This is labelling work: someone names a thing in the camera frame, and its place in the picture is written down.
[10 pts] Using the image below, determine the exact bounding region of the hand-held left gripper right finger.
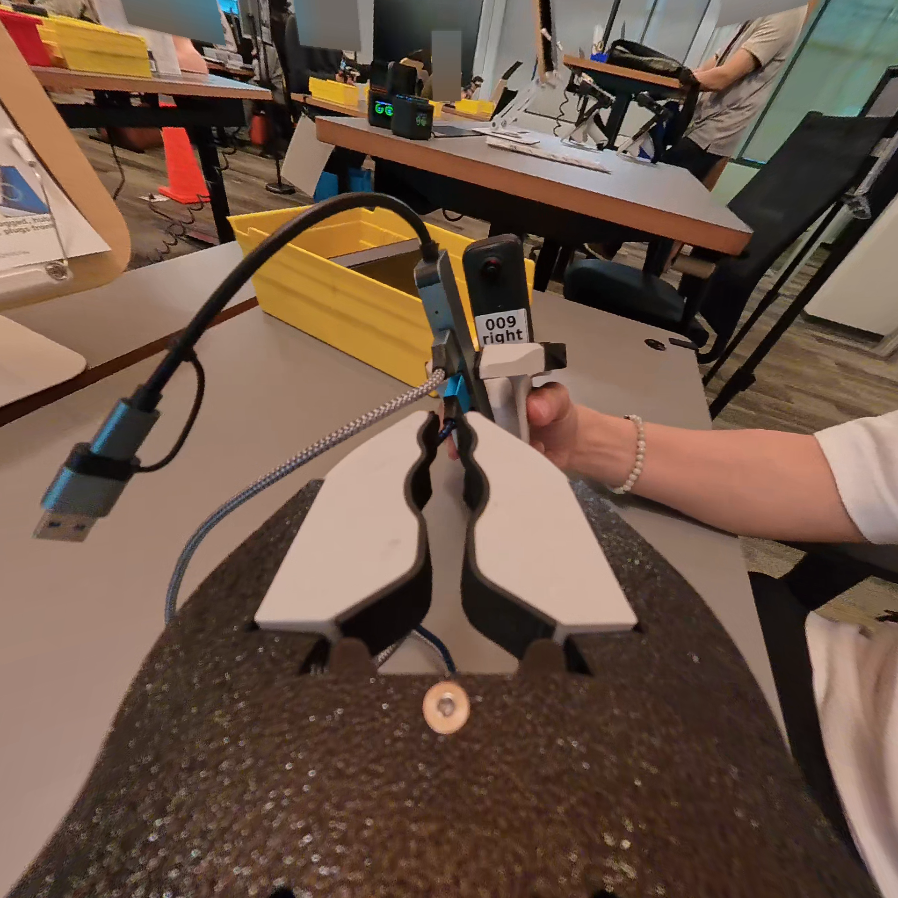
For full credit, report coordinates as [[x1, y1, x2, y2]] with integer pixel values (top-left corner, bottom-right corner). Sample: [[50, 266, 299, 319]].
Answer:
[[459, 412, 639, 660]]

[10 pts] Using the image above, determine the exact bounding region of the person's right forearm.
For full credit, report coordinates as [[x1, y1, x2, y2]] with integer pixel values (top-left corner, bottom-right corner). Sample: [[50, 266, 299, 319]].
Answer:
[[617, 414, 874, 544]]

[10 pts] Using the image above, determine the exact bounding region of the black monitor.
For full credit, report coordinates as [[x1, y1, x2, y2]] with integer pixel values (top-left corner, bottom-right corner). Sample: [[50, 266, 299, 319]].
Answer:
[[372, 0, 486, 67]]

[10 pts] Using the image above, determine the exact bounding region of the orange traffic cone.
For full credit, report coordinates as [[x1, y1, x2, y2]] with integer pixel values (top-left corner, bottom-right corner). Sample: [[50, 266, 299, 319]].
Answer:
[[158, 126, 213, 206]]

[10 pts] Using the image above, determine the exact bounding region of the blue bag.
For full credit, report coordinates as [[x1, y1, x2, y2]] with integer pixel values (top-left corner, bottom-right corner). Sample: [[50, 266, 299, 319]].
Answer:
[[314, 167, 373, 206]]

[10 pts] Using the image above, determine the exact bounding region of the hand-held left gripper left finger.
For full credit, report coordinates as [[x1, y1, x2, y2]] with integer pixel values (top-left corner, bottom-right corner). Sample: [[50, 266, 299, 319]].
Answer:
[[253, 410, 435, 659]]

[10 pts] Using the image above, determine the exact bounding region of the black bag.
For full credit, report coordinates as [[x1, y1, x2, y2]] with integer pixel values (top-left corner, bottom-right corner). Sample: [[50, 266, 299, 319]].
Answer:
[[607, 40, 695, 77]]

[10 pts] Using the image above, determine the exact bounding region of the black office chair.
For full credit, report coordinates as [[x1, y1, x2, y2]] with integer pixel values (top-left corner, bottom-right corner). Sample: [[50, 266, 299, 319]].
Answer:
[[563, 111, 898, 352]]

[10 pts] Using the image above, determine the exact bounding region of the red plastic bin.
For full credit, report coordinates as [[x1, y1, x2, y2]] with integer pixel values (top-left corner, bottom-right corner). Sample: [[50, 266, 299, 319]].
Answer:
[[0, 10, 53, 69]]

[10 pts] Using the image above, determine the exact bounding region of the white leaning board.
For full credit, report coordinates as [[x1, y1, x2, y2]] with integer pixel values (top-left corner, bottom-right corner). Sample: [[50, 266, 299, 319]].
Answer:
[[281, 116, 339, 201]]

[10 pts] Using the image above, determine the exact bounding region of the grey desk with wood edge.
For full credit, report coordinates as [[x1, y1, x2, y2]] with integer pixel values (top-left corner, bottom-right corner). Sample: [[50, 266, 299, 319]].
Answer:
[[31, 66, 275, 102], [316, 116, 755, 257]]

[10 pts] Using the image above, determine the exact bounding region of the raised wooden desk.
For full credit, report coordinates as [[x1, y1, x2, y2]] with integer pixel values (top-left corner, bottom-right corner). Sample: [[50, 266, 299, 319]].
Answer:
[[563, 55, 688, 91]]

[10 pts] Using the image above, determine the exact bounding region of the wooden display board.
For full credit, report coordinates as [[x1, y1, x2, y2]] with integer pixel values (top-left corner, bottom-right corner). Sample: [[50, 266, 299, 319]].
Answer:
[[0, 28, 133, 311]]

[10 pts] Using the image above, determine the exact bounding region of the blue braided cable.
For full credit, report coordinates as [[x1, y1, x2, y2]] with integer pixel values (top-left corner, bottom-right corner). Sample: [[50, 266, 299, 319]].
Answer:
[[414, 374, 470, 676]]

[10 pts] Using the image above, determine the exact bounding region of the grey braided usb cable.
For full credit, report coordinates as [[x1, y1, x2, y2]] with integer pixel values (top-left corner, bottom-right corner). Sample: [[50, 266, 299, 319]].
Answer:
[[163, 330, 460, 671]]

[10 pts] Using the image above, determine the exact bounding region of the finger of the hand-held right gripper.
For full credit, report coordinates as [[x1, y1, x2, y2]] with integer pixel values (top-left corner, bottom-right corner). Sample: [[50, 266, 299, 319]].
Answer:
[[479, 341, 548, 382]]

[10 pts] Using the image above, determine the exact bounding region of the black battery charger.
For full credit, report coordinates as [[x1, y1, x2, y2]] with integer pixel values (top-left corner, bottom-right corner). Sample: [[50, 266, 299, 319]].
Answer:
[[367, 59, 395, 129], [391, 93, 434, 140]]

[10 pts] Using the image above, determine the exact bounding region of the person's right hand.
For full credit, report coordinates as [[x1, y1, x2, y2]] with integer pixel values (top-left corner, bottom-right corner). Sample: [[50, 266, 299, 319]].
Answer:
[[525, 382, 627, 486]]

